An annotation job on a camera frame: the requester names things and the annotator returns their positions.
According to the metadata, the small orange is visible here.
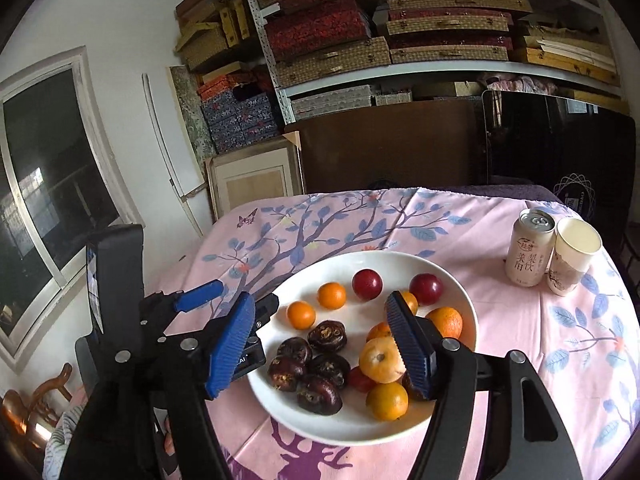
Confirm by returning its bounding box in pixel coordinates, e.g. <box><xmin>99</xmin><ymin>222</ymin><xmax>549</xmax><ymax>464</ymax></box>
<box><xmin>286</xmin><ymin>300</ymin><xmax>317</xmax><ymax>330</ymax></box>
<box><xmin>366</xmin><ymin>382</ymin><xmax>409</xmax><ymax>422</ymax></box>
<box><xmin>317</xmin><ymin>282</ymin><xmax>347</xmax><ymax>310</ymax></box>

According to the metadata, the large yellow orange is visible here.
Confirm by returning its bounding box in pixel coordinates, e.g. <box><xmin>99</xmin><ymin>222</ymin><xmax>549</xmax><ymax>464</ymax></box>
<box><xmin>358</xmin><ymin>336</ymin><xmax>407</xmax><ymax>384</ymax></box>

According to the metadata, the dark purple cloth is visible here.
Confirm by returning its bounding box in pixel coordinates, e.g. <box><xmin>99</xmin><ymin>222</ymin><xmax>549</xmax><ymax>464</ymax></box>
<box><xmin>417</xmin><ymin>184</ymin><xmax>556</xmax><ymax>202</ymax></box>

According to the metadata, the large dark brown water chestnut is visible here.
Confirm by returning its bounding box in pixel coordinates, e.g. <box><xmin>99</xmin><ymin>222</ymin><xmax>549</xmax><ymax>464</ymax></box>
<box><xmin>296</xmin><ymin>376</ymin><xmax>344</xmax><ymax>416</ymax></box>

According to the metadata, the white-framed window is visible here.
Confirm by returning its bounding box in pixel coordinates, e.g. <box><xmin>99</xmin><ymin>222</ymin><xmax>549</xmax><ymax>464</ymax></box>
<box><xmin>0</xmin><ymin>46</ymin><xmax>146</xmax><ymax>376</ymax></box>

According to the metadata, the small dark brown water chestnut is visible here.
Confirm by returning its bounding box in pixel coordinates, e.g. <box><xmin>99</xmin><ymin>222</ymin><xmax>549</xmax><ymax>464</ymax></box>
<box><xmin>401</xmin><ymin>372</ymin><xmax>426</xmax><ymax>402</ymax></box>

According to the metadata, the reddish wooden chair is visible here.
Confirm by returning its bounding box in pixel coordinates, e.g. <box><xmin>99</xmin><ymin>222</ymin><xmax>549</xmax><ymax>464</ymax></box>
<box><xmin>0</xmin><ymin>362</ymin><xmax>75</xmax><ymax>441</ymax></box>

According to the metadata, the stack of blue patterned boxes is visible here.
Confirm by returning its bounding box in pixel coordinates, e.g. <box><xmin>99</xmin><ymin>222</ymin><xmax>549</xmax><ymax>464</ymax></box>
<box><xmin>200</xmin><ymin>91</ymin><xmax>282</xmax><ymax>157</ymax></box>

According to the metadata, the stack of woven boxes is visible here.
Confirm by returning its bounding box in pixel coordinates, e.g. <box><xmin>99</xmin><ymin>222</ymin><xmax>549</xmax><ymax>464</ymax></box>
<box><xmin>175</xmin><ymin>0</ymin><xmax>536</xmax><ymax>86</ymax></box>

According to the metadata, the beige drink can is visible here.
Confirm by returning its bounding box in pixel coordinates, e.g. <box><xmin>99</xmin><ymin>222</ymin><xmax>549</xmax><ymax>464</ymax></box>
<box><xmin>505</xmin><ymin>208</ymin><xmax>557</xmax><ymax>288</ymax></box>

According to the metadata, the stack of yellow wooden boxes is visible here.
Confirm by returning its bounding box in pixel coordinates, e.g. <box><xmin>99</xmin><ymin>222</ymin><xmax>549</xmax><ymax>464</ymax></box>
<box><xmin>515</xmin><ymin>22</ymin><xmax>623</xmax><ymax>86</ymax></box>

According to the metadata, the brown wooden board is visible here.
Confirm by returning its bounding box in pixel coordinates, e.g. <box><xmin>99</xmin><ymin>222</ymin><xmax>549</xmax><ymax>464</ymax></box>
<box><xmin>282</xmin><ymin>99</ymin><xmax>487</xmax><ymax>196</ymax></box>

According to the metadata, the pink printed tablecloth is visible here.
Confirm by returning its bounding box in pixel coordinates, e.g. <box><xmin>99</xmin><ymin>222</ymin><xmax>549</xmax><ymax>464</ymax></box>
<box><xmin>145</xmin><ymin>187</ymin><xmax>640</xmax><ymax>480</ymax></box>

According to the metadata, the red plum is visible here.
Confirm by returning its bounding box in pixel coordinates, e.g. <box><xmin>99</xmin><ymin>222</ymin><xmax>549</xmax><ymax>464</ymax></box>
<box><xmin>352</xmin><ymin>269</ymin><xmax>384</xmax><ymax>301</ymax></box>
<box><xmin>409</xmin><ymin>273</ymin><xmax>444</xmax><ymax>307</ymax></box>

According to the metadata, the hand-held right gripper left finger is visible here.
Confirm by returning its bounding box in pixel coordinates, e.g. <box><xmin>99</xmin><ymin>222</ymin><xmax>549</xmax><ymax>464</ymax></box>
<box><xmin>60</xmin><ymin>291</ymin><xmax>257</xmax><ymax>480</ymax></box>

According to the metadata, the grey patterned box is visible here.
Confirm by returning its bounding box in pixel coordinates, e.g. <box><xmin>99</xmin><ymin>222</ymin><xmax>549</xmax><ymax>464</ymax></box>
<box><xmin>290</xmin><ymin>84</ymin><xmax>373</xmax><ymax>122</ymax></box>

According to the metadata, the green marbled board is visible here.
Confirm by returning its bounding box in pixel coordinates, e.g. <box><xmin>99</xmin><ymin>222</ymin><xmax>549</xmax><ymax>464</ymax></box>
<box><xmin>167</xmin><ymin>64</ymin><xmax>221</xmax><ymax>161</ymax></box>

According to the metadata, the white board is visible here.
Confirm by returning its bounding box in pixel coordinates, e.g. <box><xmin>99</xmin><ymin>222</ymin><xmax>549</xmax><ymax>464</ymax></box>
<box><xmin>141</xmin><ymin>72</ymin><xmax>207</xmax><ymax>237</ymax></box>

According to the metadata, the black glossy panel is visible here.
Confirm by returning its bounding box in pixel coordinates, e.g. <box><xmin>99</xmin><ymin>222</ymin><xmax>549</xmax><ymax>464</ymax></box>
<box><xmin>481</xmin><ymin>90</ymin><xmax>637</xmax><ymax>246</ymax></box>

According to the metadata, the white ceramic plate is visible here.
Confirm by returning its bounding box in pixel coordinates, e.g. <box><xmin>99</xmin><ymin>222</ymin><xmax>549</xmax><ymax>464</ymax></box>
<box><xmin>247</xmin><ymin>251</ymin><xmax>478</xmax><ymax>445</ymax></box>

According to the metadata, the stack of orange boxes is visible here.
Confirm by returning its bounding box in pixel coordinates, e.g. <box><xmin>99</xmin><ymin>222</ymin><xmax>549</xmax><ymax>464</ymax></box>
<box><xmin>196</xmin><ymin>71</ymin><xmax>275</xmax><ymax>103</ymax></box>

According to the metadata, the white paper cup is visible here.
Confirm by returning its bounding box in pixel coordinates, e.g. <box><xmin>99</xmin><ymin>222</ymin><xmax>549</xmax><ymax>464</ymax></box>
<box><xmin>545</xmin><ymin>217</ymin><xmax>602</xmax><ymax>297</ymax></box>

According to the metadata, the white metal shelf unit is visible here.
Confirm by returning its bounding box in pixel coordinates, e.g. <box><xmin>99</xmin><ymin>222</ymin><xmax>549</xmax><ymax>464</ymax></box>
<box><xmin>237</xmin><ymin>0</ymin><xmax>626</xmax><ymax>126</ymax></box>

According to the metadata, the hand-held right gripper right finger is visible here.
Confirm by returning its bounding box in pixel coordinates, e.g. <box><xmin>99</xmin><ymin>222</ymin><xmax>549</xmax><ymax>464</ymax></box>
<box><xmin>385</xmin><ymin>290</ymin><xmax>583</xmax><ymax>480</ymax></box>

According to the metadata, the pink floral cloth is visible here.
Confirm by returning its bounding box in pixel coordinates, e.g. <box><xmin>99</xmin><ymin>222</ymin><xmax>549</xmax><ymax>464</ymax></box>
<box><xmin>475</xmin><ymin>72</ymin><xmax>556</xmax><ymax>93</ymax></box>

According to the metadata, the person's left forearm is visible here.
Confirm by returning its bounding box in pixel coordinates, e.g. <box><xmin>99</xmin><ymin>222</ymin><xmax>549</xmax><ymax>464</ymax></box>
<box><xmin>42</xmin><ymin>402</ymin><xmax>98</xmax><ymax>480</ymax></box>

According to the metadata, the small red cherry tomato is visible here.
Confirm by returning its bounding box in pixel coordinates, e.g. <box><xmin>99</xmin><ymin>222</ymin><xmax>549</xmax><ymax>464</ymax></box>
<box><xmin>347</xmin><ymin>366</ymin><xmax>377</xmax><ymax>394</ymax></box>

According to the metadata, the wooden picture frame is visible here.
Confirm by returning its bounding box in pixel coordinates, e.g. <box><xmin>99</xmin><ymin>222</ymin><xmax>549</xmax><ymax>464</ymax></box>
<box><xmin>204</xmin><ymin>136</ymin><xmax>306</xmax><ymax>223</ymax></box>

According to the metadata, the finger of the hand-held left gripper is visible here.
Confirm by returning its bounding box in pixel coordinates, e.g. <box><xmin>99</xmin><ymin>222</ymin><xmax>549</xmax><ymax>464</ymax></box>
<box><xmin>142</xmin><ymin>281</ymin><xmax>225</xmax><ymax>343</ymax></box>
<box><xmin>232</xmin><ymin>294</ymin><xmax>280</xmax><ymax>377</ymax></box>

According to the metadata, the stack of red patterned boxes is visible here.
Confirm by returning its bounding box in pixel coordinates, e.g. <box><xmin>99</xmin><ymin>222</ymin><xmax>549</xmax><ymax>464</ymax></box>
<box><xmin>264</xmin><ymin>0</ymin><xmax>516</xmax><ymax>52</ymax></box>

